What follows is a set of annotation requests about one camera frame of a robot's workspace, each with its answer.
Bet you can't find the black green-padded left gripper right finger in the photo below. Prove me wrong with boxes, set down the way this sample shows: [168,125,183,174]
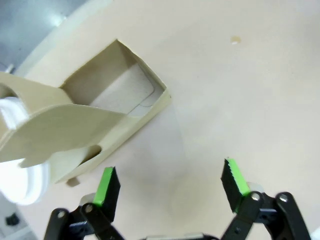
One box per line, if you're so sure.
[219,157,312,240]

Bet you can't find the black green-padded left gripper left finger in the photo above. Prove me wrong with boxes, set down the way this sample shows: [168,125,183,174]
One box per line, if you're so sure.
[43,165,126,240]

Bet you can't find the beige cardboard drink carrier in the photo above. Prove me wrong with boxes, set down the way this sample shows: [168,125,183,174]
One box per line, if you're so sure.
[0,38,172,188]

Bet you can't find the small black object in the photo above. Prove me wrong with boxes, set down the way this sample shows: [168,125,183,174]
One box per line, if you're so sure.
[5,213,20,226]

